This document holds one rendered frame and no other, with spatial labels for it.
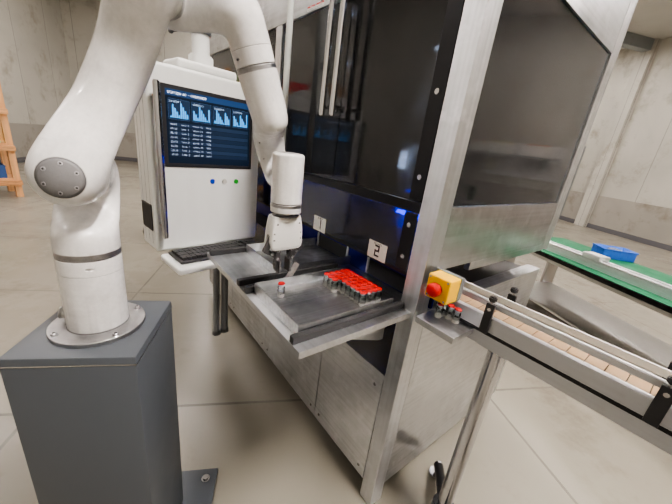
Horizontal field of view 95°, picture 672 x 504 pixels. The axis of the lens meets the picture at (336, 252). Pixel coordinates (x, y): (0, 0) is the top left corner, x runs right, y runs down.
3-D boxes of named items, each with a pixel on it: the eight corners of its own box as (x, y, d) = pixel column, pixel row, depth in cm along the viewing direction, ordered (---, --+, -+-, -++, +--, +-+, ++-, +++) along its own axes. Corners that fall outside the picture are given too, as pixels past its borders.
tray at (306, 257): (314, 244, 147) (315, 237, 146) (349, 263, 128) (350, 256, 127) (246, 252, 126) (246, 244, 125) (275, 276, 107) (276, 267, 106)
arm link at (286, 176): (266, 198, 87) (275, 205, 79) (268, 149, 83) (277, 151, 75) (294, 198, 91) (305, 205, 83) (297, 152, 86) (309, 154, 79)
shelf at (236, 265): (308, 245, 151) (309, 241, 151) (425, 312, 100) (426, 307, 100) (207, 256, 122) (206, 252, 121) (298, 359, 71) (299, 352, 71)
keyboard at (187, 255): (249, 241, 162) (249, 237, 161) (264, 249, 153) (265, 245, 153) (168, 254, 133) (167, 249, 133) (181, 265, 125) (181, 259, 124)
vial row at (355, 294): (331, 282, 108) (333, 270, 106) (366, 306, 95) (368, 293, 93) (326, 283, 107) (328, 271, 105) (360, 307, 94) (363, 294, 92)
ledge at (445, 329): (440, 311, 103) (442, 305, 102) (477, 331, 93) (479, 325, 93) (414, 321, 94) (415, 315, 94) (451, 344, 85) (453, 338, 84)
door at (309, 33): (277, 164, 154) (285, 25, 135) (333, 179, 120) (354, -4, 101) (276, 164, 153) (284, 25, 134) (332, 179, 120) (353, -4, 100)
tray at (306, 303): (340, 275, 115) (341, 267, 114) (391, 307, 96) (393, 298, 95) (254, 293, 95) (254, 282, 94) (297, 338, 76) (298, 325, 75)
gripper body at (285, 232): (294, 206, 91) (292, 242, 95) (262, 207, 85) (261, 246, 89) (308, 212, 86) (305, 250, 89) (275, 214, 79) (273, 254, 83)
